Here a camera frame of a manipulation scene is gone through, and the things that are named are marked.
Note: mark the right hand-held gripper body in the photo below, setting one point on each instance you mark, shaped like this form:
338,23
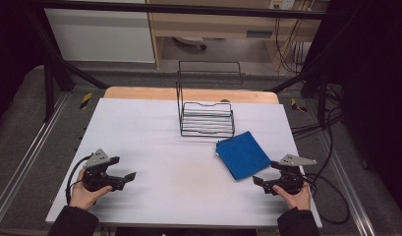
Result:
288,178

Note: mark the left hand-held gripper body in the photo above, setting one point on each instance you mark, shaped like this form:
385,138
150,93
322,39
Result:
96,173

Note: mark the blue cloth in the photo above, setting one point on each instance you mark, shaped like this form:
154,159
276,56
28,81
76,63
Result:
242,155

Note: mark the person's right hand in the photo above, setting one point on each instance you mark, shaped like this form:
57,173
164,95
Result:
295,200

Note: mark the person's left hand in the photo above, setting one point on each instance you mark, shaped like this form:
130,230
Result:
82,196

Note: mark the white board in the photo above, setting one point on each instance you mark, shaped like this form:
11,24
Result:
172,170

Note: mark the yellow black tape strip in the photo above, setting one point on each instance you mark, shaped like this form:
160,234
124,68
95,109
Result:
86,100
297,105

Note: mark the black metal stand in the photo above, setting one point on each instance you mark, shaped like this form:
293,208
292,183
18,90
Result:
49,85
321,98

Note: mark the white cabinet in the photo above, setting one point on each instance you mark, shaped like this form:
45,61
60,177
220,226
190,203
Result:
100,36

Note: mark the black curtain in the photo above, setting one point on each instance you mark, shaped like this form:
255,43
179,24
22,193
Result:
378,82
11,49

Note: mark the white chair base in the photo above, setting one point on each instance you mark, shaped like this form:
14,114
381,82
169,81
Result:
190,41

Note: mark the beige wooden desk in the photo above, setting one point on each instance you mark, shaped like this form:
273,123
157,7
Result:
205,24

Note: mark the black metal crossbar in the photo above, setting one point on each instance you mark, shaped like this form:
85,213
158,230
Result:
188,9

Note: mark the aluminium floor rail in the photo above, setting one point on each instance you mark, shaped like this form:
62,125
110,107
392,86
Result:
349,187
28,154

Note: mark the white wall outlet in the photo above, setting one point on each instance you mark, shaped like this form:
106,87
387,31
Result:
282,4

